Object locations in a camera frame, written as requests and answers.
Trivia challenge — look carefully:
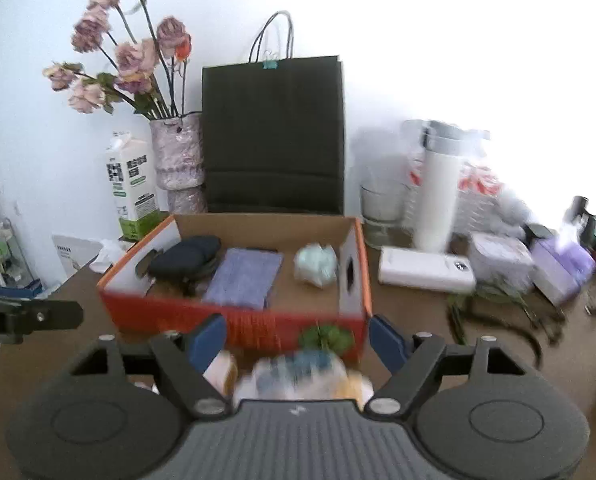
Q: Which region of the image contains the pink wrapped vase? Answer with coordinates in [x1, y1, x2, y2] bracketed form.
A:
[149, 112, 209, 214]

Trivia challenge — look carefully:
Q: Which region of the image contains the white card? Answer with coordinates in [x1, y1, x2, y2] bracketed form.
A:
[52, 234, 103, 282]

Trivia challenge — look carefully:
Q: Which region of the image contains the black cable bundle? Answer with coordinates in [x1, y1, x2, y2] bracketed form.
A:
[445, 280, 570, 362]

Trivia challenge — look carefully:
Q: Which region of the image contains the dried pink flower bouquet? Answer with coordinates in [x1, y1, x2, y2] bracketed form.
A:
[42, 0, 195, 122]

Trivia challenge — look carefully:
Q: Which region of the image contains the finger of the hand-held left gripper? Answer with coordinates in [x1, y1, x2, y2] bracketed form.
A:
[0, 296, 84, 333]
[0, 285, 44, 301]

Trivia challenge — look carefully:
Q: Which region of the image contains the grey fuzzy ball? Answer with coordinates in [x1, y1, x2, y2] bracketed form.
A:
[498, 190, 535, 237]

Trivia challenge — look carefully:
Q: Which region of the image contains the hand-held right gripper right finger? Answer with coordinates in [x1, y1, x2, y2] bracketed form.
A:
[364, 314, 527, 422]

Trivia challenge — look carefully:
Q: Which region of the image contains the black paper bag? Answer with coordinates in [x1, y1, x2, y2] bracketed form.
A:
[200, 10, 346, 216]

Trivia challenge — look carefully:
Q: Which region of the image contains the dark bottle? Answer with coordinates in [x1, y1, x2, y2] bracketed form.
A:
[570, 196, 596, 252]

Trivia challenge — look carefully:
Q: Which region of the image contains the purple cloth pack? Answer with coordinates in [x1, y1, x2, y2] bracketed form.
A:
[201, 247, 285, 310]

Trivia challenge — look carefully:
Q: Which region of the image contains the plastic bag with red print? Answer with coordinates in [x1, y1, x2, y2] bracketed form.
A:
[403, 120, 510, 237]

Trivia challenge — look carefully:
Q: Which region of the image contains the packaged bread bun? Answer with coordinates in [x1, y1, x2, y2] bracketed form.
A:
[233, 350, 377, 411]

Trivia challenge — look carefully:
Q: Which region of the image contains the colourful packet bundle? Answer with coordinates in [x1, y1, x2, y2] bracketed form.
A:
[0, 212, 42, 292]

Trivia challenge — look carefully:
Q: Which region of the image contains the white thermos bottle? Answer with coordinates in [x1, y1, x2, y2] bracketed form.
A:
[414, 120, 466, 253]

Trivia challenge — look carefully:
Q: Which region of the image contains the pale green crumpled bag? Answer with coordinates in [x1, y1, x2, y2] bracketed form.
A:
[294, 243, 339, 289]

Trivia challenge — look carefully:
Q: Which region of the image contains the brown wooden desktop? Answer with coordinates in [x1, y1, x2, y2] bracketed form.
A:
[0, 212, 596, 480]

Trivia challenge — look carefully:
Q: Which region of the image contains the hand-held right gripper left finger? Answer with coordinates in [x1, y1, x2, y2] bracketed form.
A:
[70, 314, 229, 420]

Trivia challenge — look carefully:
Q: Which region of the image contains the white power bank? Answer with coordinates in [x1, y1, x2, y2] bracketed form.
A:
[378, 246, 477, 292]

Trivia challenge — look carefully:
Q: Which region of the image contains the black zip pouch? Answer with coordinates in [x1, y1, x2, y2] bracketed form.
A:
[146, 236, 223, 282]

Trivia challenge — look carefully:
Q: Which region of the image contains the crumpled white tissue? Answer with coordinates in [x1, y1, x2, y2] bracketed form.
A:
[90, 239, 139, 274]

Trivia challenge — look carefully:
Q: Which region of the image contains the white flat box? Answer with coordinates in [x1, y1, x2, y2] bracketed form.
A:
[470, 232, 536, 282]

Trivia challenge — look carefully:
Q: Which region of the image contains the orange cardboard box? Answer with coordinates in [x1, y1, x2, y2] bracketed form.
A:
[96, 214, 373, 364]

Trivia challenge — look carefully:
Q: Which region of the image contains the purple tissue pack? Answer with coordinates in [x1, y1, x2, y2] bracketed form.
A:
[528, 232, 596, 307]

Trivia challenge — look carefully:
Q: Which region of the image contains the clear drinking glass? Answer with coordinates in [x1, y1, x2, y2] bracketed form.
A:
[360, 182, 411, 250]

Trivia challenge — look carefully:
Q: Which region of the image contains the white green milk carton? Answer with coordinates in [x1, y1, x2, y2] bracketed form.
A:
[105, 131, 163, 242]

